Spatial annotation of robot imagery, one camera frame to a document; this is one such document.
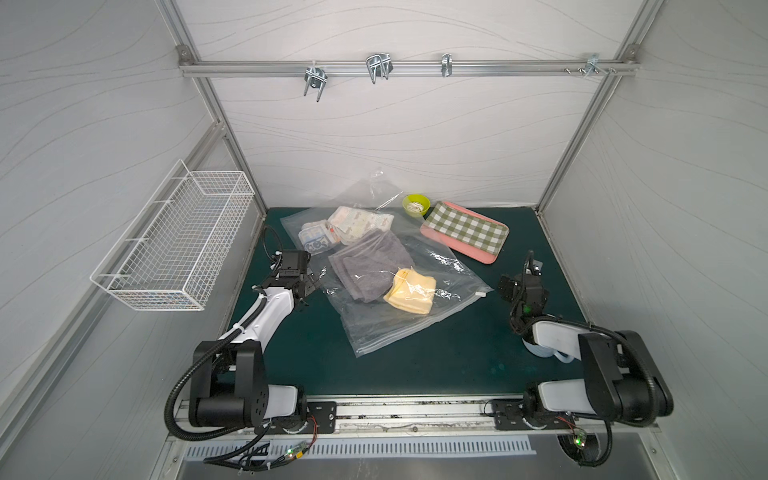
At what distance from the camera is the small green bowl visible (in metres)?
1.19

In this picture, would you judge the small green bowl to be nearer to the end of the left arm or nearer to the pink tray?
the pink tray

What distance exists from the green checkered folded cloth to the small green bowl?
0.04 m

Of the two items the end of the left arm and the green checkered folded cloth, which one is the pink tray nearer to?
the green checkered folded cloth
